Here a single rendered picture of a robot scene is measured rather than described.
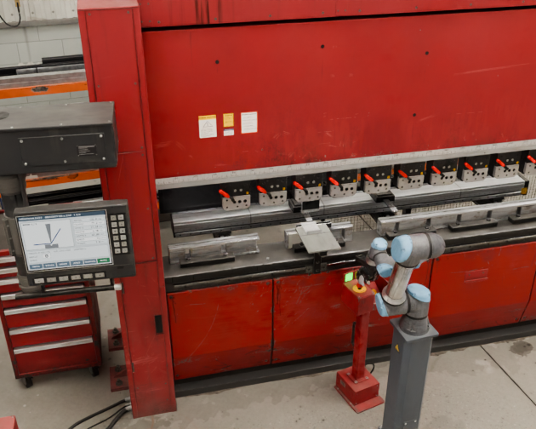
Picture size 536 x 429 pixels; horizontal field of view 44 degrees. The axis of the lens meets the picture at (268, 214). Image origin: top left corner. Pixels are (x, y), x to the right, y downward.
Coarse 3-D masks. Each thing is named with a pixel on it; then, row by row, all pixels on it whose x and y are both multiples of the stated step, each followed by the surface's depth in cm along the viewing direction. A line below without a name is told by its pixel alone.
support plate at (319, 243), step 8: (304, 232) 367; (328, 232) 367; (304, 240) 360; (312, 240) 360; (320, 240) 360; (328, 240) 360; (312, 248) 353; (320, 248) 353; (328, 248) 353; (336, 248) 353
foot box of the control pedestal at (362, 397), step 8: (336, 376) 399; (344, 376) 393; (368, 376) 393; (336, 384) 401; (344, 384) 392; (352, 384) 388; (360, 384) 388; (368, 384) 388; (376, 384) 388; (344, 392) 395; (352, 392) 385; (360, 392) 385; (368, 392) 389; (376, 392) 392; (352, 400) 387; (360, 400) 388; (368, 400) 392; (376, 400) 392; (384, 400) 392; (352, 408) 387; (360, 408) 386; (368, 408) 386
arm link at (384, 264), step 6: (384, 252) 328; (378, 258) 326; (384, 258) 325; (390, 258) 326; (378, 264) 325; (384, 264) 323; (390, 264) 324; (378, 270) 325; (384, 270) 321; (390, 270) 322; (384, 276) 325; (390, 276) 326
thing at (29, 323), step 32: (0, 224) 379; (0, 256) 352; (0, 288) 361; (64, 288) 368; (32, 320) 375; (64, 320) 381; (96, 320) 399; (32, 352) 386; (64, 352) 391; (96, 352) 396; (32, 384) 400
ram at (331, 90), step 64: (192, 64) 311; (256, 64) 318; (320, 64) 326; (384, 64) 335; (448, 64) 343; (512, 64) 352; (192, 128) 326; (320, 128) 343; (384, 128) 352; (448, 128) 362; (512, 128) 372
